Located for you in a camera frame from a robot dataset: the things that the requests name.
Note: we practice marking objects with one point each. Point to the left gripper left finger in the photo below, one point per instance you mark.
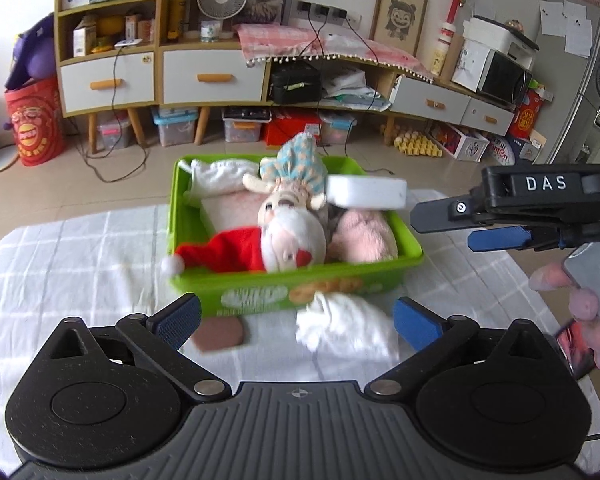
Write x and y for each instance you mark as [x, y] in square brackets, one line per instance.
[156, 341]

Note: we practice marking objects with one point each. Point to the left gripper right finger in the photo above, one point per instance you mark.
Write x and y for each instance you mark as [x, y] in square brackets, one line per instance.
[434, 339]

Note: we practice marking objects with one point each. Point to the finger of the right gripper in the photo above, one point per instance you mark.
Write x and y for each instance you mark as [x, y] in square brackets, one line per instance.
[491, 240]
[449, 214]

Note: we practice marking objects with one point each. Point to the pink fluffy plush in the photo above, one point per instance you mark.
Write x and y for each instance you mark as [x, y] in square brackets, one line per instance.
[362, 236]

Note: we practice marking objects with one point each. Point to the white foam sponge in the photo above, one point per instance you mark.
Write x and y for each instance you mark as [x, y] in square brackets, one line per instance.
[365, 192]

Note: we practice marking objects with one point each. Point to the mouse plush blue dress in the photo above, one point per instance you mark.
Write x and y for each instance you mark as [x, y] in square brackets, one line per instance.
[297, 167]

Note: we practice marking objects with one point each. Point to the person's right hand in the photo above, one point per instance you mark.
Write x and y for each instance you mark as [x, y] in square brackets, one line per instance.
[583, 303]

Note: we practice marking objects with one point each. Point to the brown round pad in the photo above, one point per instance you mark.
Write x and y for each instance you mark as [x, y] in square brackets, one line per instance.
[220, 333]

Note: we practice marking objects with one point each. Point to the yellow egg tray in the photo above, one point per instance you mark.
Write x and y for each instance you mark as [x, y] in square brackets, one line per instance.
[415, 143]

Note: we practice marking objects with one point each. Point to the white fluffy cloth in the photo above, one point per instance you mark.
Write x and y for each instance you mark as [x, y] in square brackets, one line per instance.
[348, 327]

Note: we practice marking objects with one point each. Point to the microwave oven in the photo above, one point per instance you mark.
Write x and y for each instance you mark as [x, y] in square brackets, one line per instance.
[491, 73]

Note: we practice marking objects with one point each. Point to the pink square sponge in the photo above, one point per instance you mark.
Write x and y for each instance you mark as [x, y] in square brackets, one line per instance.
[230, 211]

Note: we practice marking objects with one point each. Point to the white cloth pouch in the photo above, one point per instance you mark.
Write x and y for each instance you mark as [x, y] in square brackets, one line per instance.
[208, 179]

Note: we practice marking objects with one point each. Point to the silver refrigerator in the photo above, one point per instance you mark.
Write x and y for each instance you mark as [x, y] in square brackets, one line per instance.
[569, 50]

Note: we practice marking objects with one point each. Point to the white printer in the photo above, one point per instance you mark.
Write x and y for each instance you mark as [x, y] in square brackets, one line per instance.
[507, 40]

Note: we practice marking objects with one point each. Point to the red cardboard box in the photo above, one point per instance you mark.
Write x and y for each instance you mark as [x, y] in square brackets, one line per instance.
[286, 123]

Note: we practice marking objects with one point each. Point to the low wooden tv cabinet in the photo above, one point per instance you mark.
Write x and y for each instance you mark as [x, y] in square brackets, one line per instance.
[397, 94]

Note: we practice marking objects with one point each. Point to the black bag on shelf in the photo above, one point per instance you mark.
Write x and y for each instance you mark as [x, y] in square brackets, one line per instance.
[294, 82]

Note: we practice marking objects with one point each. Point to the framed cartoon girl picture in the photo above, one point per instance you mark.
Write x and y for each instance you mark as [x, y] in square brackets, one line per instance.
[399, 23]

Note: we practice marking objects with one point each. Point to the clear box blue lid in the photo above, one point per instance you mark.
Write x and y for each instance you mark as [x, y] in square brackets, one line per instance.
[175, 126]

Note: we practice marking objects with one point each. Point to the red cartoon bucket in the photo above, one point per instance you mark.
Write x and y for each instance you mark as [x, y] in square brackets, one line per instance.
[34, 115]

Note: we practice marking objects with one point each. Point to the pink checked cloth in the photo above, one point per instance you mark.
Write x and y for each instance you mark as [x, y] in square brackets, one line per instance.
[262, 43]

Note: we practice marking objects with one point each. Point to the tall wooden shelf cabinet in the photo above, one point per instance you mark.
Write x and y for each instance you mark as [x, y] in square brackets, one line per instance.
[155, 73]

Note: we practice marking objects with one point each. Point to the purple plush toy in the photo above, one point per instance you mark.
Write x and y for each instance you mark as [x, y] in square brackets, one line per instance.
[33, 57]

